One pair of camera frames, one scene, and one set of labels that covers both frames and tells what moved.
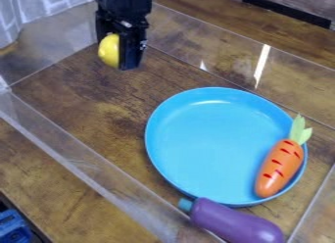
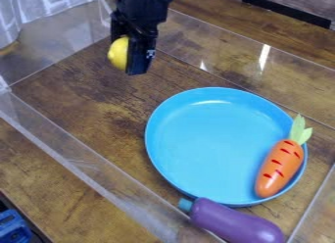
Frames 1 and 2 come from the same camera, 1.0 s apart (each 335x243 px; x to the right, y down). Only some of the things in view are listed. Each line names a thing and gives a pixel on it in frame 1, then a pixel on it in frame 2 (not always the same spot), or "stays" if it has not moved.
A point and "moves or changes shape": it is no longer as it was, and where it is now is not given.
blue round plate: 208,141 stays
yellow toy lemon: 108,50 moves or changes shape
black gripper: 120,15 to 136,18
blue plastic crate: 14,227 stays
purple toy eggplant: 228,226 stays
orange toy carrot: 284,161 stays
